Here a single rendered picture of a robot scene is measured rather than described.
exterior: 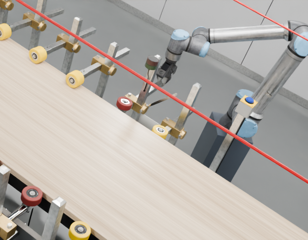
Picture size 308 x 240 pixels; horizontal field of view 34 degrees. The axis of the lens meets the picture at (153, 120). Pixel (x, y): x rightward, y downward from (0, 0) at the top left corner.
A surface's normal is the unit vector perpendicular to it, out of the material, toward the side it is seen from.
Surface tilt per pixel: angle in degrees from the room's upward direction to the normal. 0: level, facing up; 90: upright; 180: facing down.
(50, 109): 0
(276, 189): 0
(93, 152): 0
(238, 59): 90
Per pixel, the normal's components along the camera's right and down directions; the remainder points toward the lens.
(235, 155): 0.05, 0.62
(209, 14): -0.43, 0.43
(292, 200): 0.31, -0.76
